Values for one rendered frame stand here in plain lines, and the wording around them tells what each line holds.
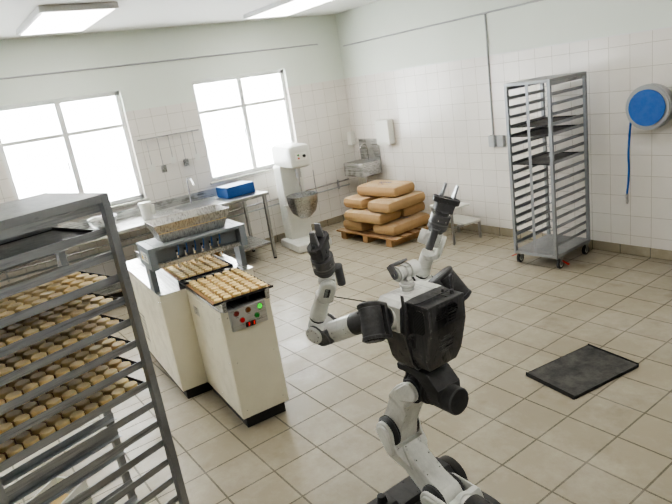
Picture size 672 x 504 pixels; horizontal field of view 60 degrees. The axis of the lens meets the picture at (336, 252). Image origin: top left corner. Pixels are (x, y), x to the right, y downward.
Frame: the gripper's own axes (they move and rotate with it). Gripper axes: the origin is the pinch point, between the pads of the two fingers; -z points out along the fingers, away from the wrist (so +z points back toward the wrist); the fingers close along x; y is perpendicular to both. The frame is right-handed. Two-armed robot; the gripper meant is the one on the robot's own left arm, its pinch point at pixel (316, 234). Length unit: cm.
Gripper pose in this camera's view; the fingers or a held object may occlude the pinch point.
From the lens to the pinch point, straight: 211.1
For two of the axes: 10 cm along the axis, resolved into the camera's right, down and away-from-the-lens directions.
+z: 1.7, 7.5, 6.4
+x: 3.3, -6.5, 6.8
